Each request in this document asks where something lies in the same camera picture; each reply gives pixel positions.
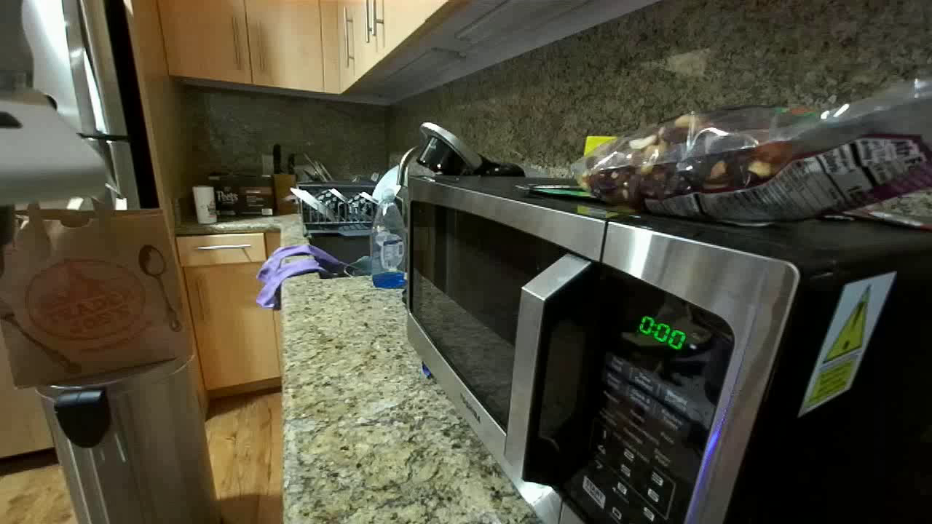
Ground clear plastic water bottle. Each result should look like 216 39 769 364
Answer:
370 201 406 289

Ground dish rack with dishes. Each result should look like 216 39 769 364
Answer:
291 185 374 237

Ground yellow green box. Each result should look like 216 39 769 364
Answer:
583 134 618 158

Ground purple cloth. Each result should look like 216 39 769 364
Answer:
255 246 347 313

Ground stainless steel microwave oven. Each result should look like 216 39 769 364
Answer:
406 174 932 524

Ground lower wooden cabinet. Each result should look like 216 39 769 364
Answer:
178 230 283 397

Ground upper wooden cabinets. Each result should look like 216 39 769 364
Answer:
157 0 450 93

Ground white mug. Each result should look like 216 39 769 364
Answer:
191 186 217 224

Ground bag of mixed nuts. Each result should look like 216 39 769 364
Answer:
578 78 932 224

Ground stainless steel trash can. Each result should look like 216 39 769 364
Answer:
38 359 222 524

